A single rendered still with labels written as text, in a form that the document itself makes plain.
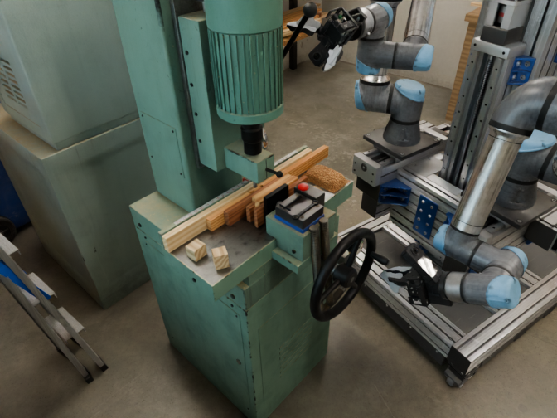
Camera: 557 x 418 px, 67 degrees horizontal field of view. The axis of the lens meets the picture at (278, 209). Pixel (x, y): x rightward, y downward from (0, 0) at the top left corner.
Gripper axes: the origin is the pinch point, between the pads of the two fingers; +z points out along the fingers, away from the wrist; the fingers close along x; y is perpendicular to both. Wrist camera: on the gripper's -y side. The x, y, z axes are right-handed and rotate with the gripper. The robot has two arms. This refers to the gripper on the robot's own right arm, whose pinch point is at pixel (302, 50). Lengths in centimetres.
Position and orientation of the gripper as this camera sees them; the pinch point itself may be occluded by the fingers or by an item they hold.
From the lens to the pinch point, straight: 114.0
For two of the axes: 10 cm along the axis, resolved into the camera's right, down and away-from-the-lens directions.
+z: -6.8, 4.7, -5.7
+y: 4.1, -4.0, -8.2
